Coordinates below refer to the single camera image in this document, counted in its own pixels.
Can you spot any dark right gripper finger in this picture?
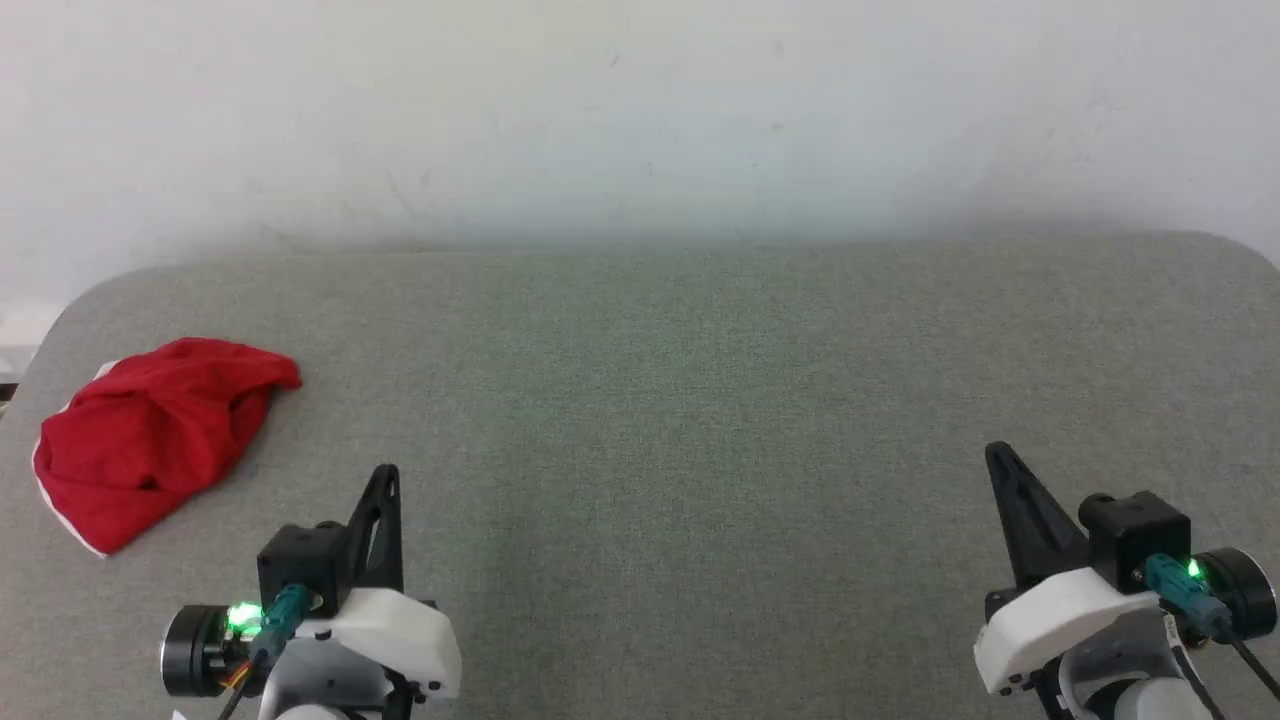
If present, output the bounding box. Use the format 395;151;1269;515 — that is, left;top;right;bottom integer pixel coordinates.
985;442;1051;593
1000;446;1093;589

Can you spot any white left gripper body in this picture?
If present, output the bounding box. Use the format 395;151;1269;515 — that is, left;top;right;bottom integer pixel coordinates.
298;586;464;703

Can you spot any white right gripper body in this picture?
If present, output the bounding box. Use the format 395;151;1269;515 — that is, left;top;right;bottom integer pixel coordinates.
974;564;1167;697

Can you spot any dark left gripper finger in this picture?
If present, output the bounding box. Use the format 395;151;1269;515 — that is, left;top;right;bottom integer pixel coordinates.
364;466;405;593
344;464;393;591

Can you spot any red basketball shorts white trim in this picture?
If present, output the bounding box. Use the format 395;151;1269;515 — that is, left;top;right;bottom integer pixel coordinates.
32;337;303;558

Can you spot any black cylindrical left gripper motor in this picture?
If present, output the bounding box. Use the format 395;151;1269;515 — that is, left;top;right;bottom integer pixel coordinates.
160;604;263;699

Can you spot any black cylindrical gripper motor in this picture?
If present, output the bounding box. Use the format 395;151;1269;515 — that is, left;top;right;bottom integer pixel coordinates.
160;604;263;699
1190;547;1279;642

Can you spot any black cylindrical right gripper motor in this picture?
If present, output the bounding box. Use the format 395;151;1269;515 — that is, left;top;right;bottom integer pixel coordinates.
1190;547;1279;642

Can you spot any teal-plug left camera cable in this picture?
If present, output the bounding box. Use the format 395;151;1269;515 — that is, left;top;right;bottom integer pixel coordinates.
215;584;313;720

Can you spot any teal-plug camera cable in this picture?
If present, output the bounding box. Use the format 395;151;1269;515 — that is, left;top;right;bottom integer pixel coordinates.
1144;554;1280;701
215;584;313;720

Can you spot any teal-plug right camera cable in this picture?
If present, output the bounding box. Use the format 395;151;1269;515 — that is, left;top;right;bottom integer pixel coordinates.
1144;554;1280;701

